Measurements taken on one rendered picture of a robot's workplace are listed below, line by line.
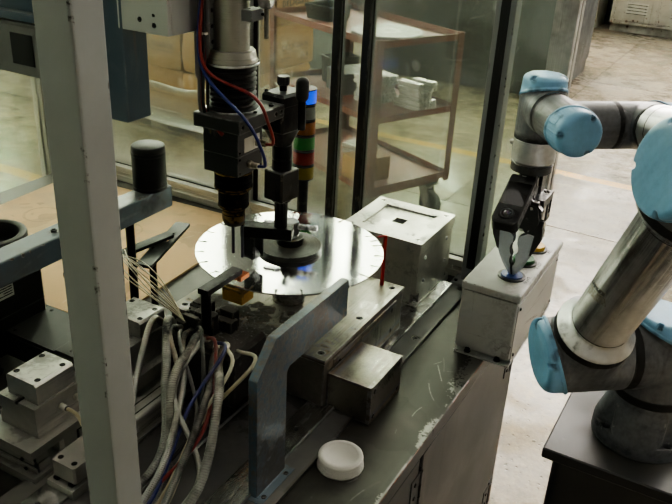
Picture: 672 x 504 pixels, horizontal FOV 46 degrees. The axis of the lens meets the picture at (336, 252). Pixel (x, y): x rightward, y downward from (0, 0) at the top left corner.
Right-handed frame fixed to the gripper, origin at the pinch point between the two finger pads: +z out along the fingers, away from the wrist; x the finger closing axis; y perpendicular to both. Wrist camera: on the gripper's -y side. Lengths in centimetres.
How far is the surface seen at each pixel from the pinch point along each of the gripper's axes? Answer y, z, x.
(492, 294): -6.2, 2.8, 1.1
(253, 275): -33.9, -3.5, 33.4
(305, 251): -23.2, -4.5, 29.9
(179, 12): -45, -46, 37
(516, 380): 101, 92, 18
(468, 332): -6.0, 12.0, 4.5
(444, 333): -1.3, 16.8, 10.6
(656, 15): 814, 69, 95
